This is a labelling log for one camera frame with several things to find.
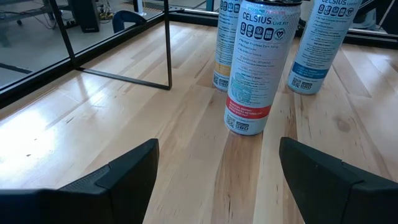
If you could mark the black aluminium table frame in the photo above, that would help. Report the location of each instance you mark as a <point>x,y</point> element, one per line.
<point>31,86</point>

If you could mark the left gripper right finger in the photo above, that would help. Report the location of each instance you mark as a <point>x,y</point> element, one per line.
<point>342,199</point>

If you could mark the black computer tower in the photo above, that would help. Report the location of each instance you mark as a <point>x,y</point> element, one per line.
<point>85,15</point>

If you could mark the Celsius Peach Vibe can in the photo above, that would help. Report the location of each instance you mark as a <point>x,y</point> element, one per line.
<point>258,77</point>

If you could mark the wooden shelf with black frame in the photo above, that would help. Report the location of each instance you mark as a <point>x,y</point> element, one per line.
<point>168,46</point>

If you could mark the Celsius Arctic Vibe can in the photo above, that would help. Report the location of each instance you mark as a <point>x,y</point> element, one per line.
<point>317,46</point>

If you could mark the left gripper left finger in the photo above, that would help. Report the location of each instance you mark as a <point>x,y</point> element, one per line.
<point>77,205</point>

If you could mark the Celsius Tropical Vibe can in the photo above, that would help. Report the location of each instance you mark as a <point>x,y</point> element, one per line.
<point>224,46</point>

